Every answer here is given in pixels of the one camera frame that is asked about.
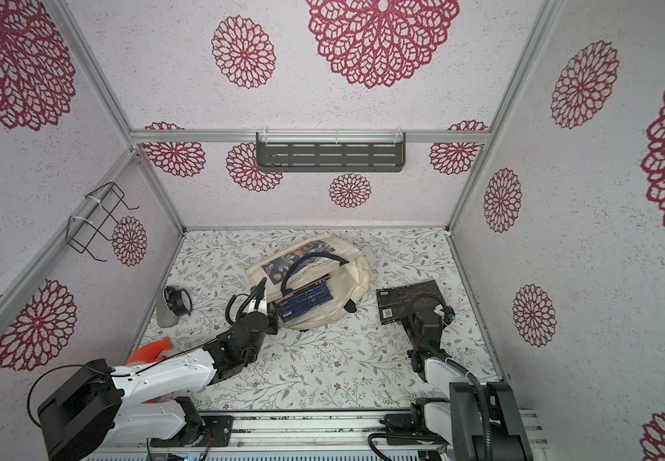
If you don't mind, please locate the black gold patterned book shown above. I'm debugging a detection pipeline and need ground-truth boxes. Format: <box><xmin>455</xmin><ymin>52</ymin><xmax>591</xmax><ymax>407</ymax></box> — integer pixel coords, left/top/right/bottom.
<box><xmin>376</xmin><ymin>280</ymin><xmax>444</xmax><ymax>325</ymax></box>

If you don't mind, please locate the cream canvas tote bag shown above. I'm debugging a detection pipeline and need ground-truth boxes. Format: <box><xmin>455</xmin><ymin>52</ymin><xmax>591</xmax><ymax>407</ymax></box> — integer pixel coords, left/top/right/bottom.
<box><xmin>245</xmin><ymin>234</ymin><xmax>371</xmax><ymax>330</ymax></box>

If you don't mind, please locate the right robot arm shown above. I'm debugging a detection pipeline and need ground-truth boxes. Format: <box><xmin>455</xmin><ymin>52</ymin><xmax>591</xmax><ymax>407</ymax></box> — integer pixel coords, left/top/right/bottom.
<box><xmin>401</xmin><ymin>297</ymin><xmax>534</xmax><ymax>460</ymax></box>

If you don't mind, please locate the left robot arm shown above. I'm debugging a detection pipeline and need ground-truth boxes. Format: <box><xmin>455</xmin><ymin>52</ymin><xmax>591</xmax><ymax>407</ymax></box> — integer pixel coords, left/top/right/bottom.
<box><xmin>37</xmin><ymin>282</ymin><xmax>275</xmax><ymax>460</ymax></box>

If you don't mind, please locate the red toy figure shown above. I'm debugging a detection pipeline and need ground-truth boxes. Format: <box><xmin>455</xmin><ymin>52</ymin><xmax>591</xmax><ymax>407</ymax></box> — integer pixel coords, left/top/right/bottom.
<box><xmin>126</xmin><ymin>337</ymin><xmax>171</xmax><ymax>366</ymax></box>

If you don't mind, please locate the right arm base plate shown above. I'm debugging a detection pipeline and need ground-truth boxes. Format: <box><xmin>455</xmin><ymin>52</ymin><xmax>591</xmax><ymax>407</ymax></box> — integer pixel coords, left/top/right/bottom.
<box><xmin>381</xmin><ymin>406</ymin><xmax>452</xmax><ymax>445</ymax></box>

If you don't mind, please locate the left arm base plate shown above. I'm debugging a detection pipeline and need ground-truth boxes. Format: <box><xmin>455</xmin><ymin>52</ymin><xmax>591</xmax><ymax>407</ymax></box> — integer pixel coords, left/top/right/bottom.
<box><xmin>149</xmin><ymin>415</ymin><xmax>234</xmax><ymax>449</ymax></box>

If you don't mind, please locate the aluminium rail frame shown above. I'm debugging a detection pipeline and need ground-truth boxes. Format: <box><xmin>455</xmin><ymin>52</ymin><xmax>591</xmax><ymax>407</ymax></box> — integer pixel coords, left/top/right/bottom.
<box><xmin>63</xmin><ymin>407</ymin><xmax>550</xmax><ymax>461</ymax></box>

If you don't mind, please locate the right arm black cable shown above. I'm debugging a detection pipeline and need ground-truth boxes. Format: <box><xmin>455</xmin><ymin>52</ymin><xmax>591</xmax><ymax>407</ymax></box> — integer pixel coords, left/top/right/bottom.
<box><xmin>366</xmin><ymin>296</ymin><xmax>492</xmax><ymax>461</ymax></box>

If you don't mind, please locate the grey slotted wall shelf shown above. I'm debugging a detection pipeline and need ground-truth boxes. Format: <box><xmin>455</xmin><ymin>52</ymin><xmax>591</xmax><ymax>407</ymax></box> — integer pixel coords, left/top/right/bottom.
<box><xmin>256</xmin><ymin>132</ymin><xmax>407</xmax><ymax>173</ymax></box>

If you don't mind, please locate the black wire wall rack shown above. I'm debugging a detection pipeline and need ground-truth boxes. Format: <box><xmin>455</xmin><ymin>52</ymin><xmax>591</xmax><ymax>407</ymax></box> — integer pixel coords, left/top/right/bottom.
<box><xmin>65</xmin><ymin>182</ymin><xmax>140</xmax><ymax>263</ymax></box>

